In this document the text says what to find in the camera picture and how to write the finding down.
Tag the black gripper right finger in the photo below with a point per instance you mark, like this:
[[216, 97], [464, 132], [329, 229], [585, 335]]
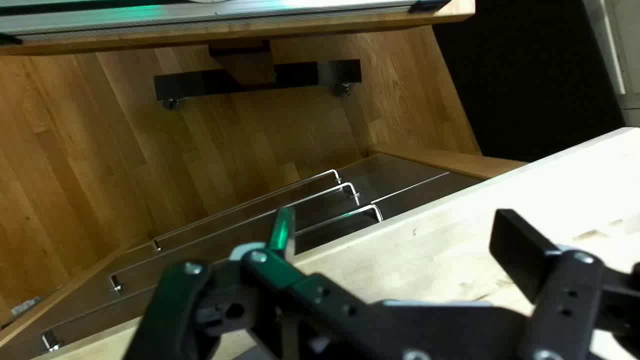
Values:
[[523, 252]]

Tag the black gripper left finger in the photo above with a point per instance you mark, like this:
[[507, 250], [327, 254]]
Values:
[[283, 233]]

